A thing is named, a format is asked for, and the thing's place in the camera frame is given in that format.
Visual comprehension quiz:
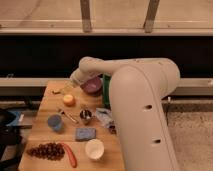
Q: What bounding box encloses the small orange fruit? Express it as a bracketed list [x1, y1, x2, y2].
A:
[63, 94, 75, 106]

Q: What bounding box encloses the metal spoon wooden handle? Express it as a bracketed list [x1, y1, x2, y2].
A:
[57, 107, 79, 124]

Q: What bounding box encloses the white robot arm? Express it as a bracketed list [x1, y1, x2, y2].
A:
[70, 57, 180, 171]

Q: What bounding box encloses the yellow banana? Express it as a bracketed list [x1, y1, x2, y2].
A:
[52, 85, 73, 94]

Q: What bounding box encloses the green plastic tray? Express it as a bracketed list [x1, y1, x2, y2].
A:
[103, 75, 111, 108]

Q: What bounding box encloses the small metal cup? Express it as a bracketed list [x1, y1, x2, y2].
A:
[80, 110, 92, 125]

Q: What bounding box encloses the red chili pepper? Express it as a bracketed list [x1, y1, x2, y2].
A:
[61, 143, 77, 168]

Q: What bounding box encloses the crumpled blue-grey cloth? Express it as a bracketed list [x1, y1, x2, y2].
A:
[95, 108, 114, 128]

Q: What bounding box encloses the purple bowl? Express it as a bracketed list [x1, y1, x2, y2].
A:
[80, 77, 102, 94]

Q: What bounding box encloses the white paper cup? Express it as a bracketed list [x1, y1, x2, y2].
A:
[85, 139, 105, 161]

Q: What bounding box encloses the black and blue chair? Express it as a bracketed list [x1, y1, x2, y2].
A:
[0, 108, 22, 171]

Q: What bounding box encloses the blue sponge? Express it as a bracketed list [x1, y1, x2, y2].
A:
[75, 128, 96, 141]

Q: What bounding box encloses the blue plastic cup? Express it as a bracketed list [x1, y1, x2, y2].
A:
[47, 114, 63, 132]

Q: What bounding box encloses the bunch of dark grapes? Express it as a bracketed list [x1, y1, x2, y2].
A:
[27, 143, 65, 161]

